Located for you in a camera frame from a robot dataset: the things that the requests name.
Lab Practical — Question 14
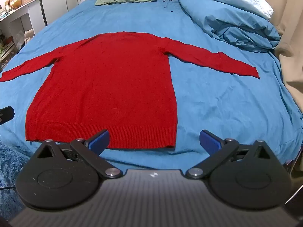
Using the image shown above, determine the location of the black pole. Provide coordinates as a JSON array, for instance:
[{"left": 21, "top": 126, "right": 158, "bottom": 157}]
[{"left": 34, "top": 0, "right": 49, "bottom": 27}]

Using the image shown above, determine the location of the red knit sweater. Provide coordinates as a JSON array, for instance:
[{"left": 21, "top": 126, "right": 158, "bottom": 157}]
[{"left": 0, "top": 31, "right": 261, "bottom": 149}]

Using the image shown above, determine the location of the beige curtain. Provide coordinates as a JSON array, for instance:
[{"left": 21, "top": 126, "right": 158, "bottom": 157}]
[{"left": 258, "top": 0, "right": 303, "bottom": 114}]

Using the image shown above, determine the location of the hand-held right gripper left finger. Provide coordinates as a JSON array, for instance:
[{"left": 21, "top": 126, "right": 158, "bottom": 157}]
[{"left": 31, "top": 129, "right": 123, "bottom": 179}]

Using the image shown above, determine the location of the blue duvet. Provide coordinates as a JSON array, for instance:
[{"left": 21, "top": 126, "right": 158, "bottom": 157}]
[{"left": 178, "top": 0, "right": 282, "bottom": 52}]

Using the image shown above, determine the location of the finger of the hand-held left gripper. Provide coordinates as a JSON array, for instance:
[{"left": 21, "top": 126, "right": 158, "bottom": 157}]
[{"left": 0, "top": 106, "right": 15, "bottom": 125}]

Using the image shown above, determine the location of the blue fluffy rug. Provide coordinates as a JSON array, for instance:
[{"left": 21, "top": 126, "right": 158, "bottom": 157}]
[{"left": 0, "top": 136, "right": 31, "bottom": 220}]

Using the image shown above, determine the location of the white desk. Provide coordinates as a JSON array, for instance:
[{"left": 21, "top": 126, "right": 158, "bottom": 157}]
[{"left": 0, "top": 0, "right": 41, "bottom": 59}]

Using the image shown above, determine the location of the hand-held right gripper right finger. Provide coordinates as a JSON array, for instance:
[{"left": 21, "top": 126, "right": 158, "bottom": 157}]
[{"left": 186, "top": 129, "right": 283, "bottom": 179}]

